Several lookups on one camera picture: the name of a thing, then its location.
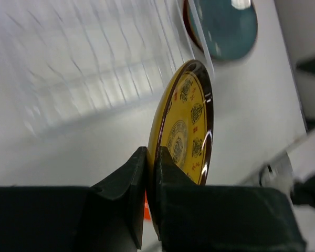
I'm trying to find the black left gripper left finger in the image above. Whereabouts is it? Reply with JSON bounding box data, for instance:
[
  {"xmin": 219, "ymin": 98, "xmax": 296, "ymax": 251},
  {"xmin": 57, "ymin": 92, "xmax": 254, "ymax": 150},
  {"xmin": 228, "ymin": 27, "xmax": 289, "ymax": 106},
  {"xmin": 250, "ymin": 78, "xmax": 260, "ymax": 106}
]
[{"xmin": 0, "ymin": 146, "xmax": 147, "ymax": 251}]

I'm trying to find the white wire dish rack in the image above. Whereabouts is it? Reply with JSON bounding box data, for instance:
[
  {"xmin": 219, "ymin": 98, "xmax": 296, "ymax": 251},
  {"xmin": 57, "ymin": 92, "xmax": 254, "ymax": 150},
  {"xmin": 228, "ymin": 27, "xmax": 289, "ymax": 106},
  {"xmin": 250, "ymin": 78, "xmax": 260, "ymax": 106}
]
[{"xmin": 0, "ymin": 0, "xmax": 216, "ymax": 140}]

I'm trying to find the red teal floral plate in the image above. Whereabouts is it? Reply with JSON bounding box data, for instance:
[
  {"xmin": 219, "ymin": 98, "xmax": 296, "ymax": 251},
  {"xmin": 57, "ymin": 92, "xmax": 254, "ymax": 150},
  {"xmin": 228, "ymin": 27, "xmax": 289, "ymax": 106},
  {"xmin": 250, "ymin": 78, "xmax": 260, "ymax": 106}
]
[{"xmin": 182, "ymin": 0, "xmax": 204, "ymax": 52}]

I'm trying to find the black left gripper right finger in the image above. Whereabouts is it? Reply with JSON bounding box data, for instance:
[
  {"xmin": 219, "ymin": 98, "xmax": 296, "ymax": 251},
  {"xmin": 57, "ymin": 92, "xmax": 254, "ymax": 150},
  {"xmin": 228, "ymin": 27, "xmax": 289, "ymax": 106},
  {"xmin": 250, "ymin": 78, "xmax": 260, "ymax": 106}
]
[{"xmin": 155, "ymin": 147, "xmax": 306, "ymax": 251}]

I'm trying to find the orange plate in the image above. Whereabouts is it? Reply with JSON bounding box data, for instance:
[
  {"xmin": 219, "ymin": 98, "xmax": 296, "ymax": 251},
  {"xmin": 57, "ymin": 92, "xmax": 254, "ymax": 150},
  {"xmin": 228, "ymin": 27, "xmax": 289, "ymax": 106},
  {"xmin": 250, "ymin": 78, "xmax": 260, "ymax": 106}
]
[{"xmin": 144, "ymin": 193, "xmax": 151, "ymax": 221}]

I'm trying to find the dark teal plate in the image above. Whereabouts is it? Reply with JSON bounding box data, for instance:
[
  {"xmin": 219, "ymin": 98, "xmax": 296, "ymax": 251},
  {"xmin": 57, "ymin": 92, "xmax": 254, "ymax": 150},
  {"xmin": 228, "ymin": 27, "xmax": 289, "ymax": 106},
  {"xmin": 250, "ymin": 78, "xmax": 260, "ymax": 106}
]
[{"xmin": 194, "ymin": 0, "xmax": 258, "ymax": 61}]

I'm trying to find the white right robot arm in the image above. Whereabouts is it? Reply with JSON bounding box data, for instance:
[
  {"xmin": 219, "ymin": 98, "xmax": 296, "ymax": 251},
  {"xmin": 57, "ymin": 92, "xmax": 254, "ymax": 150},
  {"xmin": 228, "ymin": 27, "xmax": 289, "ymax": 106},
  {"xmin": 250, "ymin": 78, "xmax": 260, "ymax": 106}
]
[{"xmin": 256, "ymin": 57, "xmax": 315, "ymax": 209}]

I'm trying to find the yellow brown plate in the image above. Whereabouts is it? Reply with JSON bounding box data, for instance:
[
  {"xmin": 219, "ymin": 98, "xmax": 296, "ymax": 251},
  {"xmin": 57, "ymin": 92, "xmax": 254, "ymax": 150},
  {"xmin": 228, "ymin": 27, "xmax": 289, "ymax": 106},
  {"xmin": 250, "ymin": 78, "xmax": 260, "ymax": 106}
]
[{"xmin": 146, "ymin": 59, "xmax": 214, "ymax": 232}]

